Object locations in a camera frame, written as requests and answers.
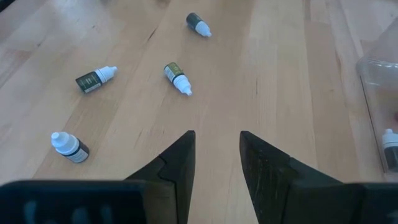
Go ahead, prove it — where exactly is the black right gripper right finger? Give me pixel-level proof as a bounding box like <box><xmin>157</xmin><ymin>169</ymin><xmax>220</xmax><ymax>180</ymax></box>
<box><xmin>239</xmin><ymin>130</ymin><xmax>346</xmax><ymax>224</ymax></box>

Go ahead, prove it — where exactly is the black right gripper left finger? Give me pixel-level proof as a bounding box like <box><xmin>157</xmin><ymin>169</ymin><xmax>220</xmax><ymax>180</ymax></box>
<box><xmin>124</xmin><ymin>129</ymin><xmax>197</xmax><ymax>224</ymax></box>

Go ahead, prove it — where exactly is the olive small dropper bottle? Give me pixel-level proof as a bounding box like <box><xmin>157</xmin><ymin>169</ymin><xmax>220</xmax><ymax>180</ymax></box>
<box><xmin>164</xmin><ymin>62</ymin><xmax>193</xmax><ymax>96</ymax></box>

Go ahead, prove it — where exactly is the small white-capped dropper bottle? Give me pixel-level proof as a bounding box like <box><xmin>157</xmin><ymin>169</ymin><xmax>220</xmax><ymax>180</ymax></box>
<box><xmin>50</xmin><ymin>131</ymin><xmax>91</xmax><ymax>164</ymax></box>
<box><xmin>381</xmin><ymin>128</ymin><xmax>398</xmax><ymax>174</ymax></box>

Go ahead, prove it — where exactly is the dark green small dropper bottle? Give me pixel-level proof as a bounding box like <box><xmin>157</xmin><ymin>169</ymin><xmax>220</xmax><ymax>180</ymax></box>
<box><xmin>75</xmin><ymin>65</ymin><xmax>119</xmax><ymax>94</ymax></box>

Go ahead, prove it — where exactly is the clear plastic container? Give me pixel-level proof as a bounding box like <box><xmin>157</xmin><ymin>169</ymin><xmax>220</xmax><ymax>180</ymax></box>
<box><xmin>356</xmin><ymin>18</ymin><xmax>398</xmax><ymax>183</ymax></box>

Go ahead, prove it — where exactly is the black small dropper bottle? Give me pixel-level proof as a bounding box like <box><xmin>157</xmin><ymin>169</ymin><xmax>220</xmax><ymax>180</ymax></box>
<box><xmin>185</xmin><ymin>12</ymin><xmax>213</xmax><ymax>38</ymax></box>

